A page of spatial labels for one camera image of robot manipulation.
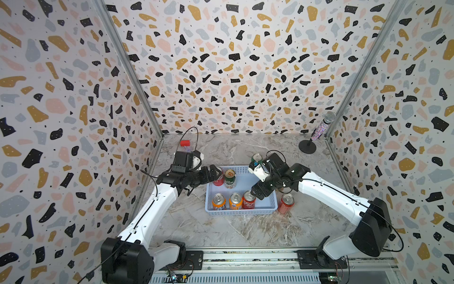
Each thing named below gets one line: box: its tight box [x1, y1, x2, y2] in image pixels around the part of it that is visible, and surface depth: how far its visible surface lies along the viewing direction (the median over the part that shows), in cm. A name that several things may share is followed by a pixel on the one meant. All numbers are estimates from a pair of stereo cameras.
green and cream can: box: [224, 169, 237, 189], surface depth 91 cm
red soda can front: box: [242, 190, 256, 210], surface depth 83 cm
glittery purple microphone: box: [311, 111, 337, 141], surface depth 89 cm
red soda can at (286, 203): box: [277, 192, 295, 215], surface depth 83 cm
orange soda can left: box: [211, 192, 227, 211], surface depth 82 cm
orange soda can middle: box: [229, 192, 243, 211], surface depth 83 cm
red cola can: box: [212, 174, 225, 187], surface depth 97 cm
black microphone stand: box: [298, 137, 317, 154], surface depth 116 cm
